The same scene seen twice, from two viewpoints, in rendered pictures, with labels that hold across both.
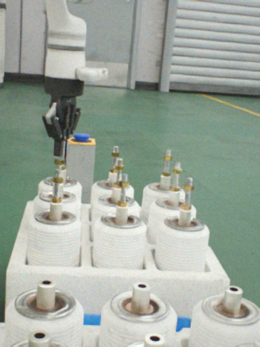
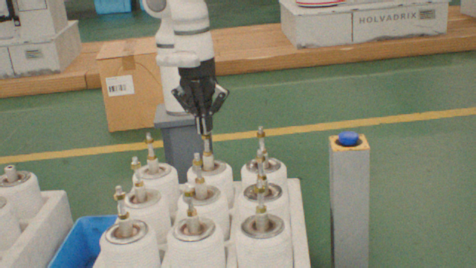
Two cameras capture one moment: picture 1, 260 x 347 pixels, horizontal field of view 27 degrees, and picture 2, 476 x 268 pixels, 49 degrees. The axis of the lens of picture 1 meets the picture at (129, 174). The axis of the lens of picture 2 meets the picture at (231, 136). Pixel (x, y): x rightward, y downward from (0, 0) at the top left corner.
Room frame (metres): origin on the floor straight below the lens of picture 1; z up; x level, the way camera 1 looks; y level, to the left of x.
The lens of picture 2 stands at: (1.29, -0.83, 0.73)
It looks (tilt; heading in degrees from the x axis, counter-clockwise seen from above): 22 degrees down; 102
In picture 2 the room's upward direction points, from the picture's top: 5 degrees counter-clockwise
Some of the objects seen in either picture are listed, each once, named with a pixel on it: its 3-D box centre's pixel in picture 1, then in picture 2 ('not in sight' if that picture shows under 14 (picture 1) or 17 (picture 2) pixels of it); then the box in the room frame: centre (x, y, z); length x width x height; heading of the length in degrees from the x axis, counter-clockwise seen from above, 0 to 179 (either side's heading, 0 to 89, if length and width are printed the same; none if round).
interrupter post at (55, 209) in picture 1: (55, 211); (153, 166); (0.91, 0.13, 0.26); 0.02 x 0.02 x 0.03
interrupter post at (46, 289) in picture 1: (45, 294); (11, 173); (0.60, 0.09, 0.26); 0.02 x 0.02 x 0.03
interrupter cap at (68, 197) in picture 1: (57, 197); (209, 167); (1.03, 0.14, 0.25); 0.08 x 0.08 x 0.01
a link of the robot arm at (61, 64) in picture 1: (74, 61); (188, 44); (1.02, 0.12, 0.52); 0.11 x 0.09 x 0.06; 72
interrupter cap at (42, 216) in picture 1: (55, 217); (154, 171); (0.91, 0.13, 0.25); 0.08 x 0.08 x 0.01
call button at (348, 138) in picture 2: (81, 138); (348, 139); (1.32, 0.13, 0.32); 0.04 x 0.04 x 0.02
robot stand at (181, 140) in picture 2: not in sight; (190, 162); (0.92, 0.38, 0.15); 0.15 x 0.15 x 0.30; 13
